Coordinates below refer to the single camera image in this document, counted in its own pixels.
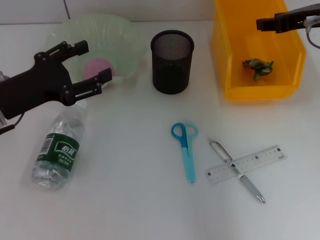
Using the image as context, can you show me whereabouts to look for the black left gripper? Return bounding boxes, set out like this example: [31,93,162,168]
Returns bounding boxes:
[0,39,113,120]

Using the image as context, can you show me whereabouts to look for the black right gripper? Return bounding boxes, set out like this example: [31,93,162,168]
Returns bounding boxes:
[256,3,320,34]

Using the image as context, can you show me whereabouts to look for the pink peach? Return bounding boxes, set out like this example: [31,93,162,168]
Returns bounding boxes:
[83,57,116,81]

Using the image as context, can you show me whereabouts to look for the green plastic wrapper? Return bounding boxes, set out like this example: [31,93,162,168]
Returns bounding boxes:
[241,58,275,81]

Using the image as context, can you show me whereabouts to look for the clear green-label water bottle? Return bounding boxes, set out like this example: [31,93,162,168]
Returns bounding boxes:
[31,99,88,191]

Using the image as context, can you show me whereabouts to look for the blue scissors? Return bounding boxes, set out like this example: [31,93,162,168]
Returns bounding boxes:
[170,122,200,184]

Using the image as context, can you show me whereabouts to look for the pale green fruit plate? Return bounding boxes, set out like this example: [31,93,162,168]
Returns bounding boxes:
[47,13,147,88]

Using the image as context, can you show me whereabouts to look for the black mesh pen holder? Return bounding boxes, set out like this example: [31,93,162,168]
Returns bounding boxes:
[150,29,195,95]

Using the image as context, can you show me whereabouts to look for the clear plastic ruler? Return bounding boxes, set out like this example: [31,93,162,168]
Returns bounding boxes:
[206,144,288,185]

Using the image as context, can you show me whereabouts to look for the silver ballpoint pen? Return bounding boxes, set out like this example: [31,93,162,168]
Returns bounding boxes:
[208,137,266,204]

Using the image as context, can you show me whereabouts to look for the yellow plastic bin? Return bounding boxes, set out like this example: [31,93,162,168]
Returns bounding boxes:
[211,0,307,102]

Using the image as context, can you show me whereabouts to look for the right gripper cable with plug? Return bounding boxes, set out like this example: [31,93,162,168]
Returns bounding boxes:
[303,14,320,50]

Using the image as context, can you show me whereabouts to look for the gripper cable with plug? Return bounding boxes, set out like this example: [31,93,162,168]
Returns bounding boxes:
[303,14,320,50]
[0,113,25,136]

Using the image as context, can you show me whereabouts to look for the left gripper cable with plug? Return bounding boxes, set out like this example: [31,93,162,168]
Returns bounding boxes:
[0,113,25,136]

